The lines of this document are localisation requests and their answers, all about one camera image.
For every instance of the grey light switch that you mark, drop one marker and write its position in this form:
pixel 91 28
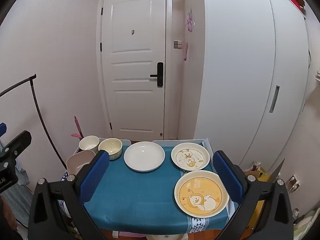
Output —
pixel 178 44

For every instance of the white cartoon duck plate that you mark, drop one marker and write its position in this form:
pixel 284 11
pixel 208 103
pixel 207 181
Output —
pixel 190 156

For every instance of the dark flat board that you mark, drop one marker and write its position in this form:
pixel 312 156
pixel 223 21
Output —
pixel 277 171

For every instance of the pink plastic basin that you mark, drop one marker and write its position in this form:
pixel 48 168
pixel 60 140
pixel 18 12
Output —
pixel 80 160

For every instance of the person's left forearm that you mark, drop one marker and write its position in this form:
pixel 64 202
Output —
pixel 6 215

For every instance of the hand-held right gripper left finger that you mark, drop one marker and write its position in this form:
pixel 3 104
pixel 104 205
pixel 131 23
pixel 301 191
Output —
pixel 95 177

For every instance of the light blue clothing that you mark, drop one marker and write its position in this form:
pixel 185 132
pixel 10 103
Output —
pixel 17 195

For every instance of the blue patterned tablecloth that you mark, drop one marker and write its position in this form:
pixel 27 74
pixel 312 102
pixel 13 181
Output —
pixel 137 195

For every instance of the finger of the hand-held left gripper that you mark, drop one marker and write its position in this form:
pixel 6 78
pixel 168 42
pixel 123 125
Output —
pixel 21 140
pixel 2 129

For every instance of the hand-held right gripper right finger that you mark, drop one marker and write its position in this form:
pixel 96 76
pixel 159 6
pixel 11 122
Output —
pixel 228 177

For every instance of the pink plastic tool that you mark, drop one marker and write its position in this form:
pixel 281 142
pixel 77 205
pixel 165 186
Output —
pixel 78 127

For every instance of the yellow cartoon plate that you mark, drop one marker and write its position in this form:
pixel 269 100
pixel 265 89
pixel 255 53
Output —
pixel 200 195

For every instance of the pink hanging ornament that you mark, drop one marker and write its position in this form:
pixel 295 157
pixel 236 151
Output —
pixel 188 30

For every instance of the black clothes rack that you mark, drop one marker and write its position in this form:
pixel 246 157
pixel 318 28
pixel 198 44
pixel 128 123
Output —
pixel 37 105

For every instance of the white panel door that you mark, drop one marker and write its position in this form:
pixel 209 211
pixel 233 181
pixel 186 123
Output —
pixel 132 42

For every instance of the white wall socket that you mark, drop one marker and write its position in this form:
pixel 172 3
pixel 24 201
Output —
pixel 293 183

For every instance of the plain white plate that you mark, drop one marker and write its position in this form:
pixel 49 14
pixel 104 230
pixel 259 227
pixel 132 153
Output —
pixel 144 155

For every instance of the cream ceramic bowl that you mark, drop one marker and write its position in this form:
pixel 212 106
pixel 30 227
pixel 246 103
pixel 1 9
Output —
pixel 111 147

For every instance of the white ceramic bowl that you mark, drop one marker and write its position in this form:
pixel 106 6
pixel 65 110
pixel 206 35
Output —
pixel 88 143

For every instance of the green cloth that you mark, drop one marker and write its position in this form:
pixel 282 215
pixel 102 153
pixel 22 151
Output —
pixel 307 226

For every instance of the white wardrobe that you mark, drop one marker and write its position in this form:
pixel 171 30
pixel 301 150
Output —
pixel 237 80

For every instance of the brown paper bag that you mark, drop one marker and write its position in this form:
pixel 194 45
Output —
pixel 258 173

